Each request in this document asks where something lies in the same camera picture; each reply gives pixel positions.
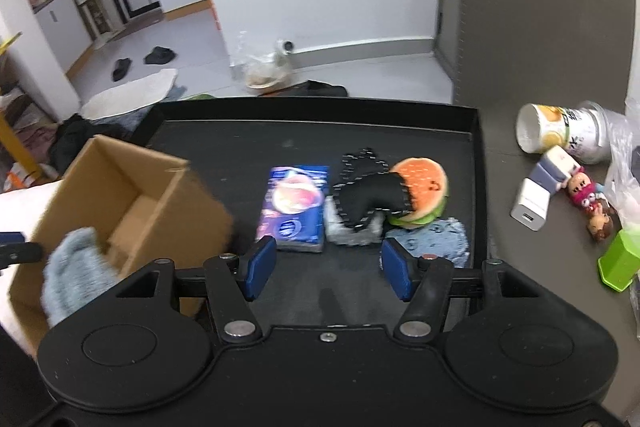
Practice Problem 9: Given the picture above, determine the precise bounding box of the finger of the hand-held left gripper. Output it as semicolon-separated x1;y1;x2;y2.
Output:
0;232;43;265

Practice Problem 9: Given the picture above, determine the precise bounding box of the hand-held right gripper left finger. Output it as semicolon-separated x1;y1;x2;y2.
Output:
116;235;278;343

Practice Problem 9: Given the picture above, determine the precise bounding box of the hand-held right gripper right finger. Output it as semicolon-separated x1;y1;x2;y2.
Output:
380;238;543;343

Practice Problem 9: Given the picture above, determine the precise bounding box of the blue towel cloth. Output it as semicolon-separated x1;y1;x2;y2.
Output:
385;217;471;269

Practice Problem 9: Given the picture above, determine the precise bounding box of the light blue fuzzy cloth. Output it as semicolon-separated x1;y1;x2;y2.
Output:
41;227;122;329

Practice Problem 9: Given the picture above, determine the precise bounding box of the blue tissue packet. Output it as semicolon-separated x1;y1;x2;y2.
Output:
255;164;331;254

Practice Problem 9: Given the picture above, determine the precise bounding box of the black stitched glove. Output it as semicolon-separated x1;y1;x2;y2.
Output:
327;147;407;233

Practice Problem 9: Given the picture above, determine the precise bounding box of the hamburger plush toy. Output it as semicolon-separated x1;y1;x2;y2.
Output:
387;157;449;228

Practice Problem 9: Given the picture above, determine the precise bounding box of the brown cardboard box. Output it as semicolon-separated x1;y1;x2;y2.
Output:
7;134;236;358

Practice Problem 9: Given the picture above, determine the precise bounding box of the black clothes pile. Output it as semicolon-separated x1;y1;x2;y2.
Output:
47;114;110;174

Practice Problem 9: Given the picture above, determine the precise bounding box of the black tray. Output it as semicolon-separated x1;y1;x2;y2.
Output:
127;100;497;325

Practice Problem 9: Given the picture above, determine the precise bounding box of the white charger block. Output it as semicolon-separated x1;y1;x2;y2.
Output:
510;177;552;231

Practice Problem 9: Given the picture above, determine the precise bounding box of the blue floor cloth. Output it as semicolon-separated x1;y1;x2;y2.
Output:
90;84;190;140

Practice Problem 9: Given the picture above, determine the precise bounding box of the black cloth on floor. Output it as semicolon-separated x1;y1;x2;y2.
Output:
265;80;349;98

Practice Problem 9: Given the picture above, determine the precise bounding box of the small white lavender box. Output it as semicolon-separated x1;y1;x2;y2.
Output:
529;146;584;194

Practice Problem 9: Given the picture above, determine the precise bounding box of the plastic bag with bowl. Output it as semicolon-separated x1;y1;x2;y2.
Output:
231;31;297;96

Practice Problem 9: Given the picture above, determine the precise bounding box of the white floor rug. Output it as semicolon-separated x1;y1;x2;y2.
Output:
80;68;180;121

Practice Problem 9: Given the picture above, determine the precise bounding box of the pink hat doll figure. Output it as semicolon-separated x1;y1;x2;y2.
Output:
565;171;607;209

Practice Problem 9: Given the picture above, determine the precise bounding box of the brown hair doll figure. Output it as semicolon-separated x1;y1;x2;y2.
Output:
585;201;622;242

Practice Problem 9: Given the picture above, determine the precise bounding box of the black slipper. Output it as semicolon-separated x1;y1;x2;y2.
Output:
112;57;134;82
143;46;177;66

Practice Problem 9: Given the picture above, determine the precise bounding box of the white printed can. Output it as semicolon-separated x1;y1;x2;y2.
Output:
516;101;621;165

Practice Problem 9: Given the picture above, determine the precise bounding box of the green plastic container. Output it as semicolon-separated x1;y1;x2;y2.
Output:
597;229;640;294

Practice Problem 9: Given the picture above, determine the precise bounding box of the white low cabinet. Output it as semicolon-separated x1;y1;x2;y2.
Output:
31;0;95;69

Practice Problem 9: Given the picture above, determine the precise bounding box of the clear plastic bag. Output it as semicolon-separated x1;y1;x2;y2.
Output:
602;96;640;230

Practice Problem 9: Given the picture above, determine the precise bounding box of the grey partition panel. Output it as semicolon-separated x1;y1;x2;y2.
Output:
434;0;637;108

